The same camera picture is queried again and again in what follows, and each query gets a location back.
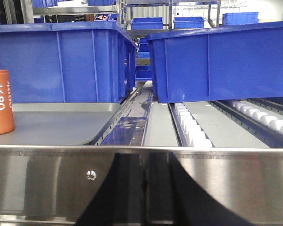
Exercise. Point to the blue background bin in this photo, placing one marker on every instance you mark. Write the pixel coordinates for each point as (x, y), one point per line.
(147, 23)
(188, 22)

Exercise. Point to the orange capacitor with white digits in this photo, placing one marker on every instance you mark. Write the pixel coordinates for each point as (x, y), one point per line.
(6, 114)

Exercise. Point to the large blue bin right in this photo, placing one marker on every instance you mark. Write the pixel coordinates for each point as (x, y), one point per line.
(227, 62)

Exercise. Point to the blue background crate right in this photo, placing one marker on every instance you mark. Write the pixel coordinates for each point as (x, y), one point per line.
(240, 18)

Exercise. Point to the large blue bin left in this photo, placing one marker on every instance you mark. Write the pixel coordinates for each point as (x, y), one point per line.
(83, 62)

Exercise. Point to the large blue bin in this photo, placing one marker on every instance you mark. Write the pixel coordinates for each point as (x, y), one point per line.
(83, 62)
(227, 62)

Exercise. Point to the grey shelf tray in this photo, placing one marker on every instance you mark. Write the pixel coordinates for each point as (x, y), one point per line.
(58, 123)

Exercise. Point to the blue background bin middle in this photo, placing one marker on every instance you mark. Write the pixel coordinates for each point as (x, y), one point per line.
(188, 22)

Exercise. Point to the blue background bin left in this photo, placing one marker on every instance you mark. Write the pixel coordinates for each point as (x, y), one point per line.
(147, 23)

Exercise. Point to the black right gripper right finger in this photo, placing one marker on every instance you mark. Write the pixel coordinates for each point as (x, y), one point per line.
(175, 199)

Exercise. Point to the stainless steel shelf rail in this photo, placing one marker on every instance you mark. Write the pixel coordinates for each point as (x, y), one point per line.
(53, 185)

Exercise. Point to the white roller track near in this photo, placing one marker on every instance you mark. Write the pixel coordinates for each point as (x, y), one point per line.
(188, 131)

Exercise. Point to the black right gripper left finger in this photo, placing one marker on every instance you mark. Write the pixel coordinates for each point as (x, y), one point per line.
(119, 201)

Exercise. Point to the white roller track far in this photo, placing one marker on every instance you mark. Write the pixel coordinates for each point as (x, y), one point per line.
(246, 125)

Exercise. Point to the white roller track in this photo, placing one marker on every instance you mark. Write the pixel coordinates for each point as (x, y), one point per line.
(246, 125)
(188, 131)

